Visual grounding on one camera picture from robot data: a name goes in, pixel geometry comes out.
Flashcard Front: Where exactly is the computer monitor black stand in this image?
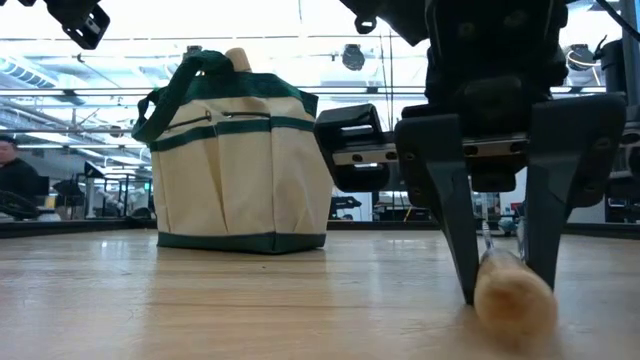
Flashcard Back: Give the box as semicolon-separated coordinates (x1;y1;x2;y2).
598;0;640;126

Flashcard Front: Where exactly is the square shovel wooden handle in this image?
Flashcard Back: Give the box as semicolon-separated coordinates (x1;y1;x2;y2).
224;46;254;74

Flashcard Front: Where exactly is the three-prong rake wooden handle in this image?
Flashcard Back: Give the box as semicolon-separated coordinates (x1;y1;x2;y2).
471;219;561;347

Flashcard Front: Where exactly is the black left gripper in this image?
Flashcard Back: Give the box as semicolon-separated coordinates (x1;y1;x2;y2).
17;0;112;52

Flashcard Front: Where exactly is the cream green gardening bag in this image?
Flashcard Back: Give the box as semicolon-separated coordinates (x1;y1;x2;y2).
130;49;336;255

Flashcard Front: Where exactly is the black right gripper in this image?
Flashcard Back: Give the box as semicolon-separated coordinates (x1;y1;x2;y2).
314;0;627;292

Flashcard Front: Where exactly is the small teal object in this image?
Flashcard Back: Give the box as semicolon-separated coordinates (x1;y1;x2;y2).
496;216;522;237

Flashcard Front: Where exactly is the person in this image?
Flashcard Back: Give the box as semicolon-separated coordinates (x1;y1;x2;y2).
0;133;42;202

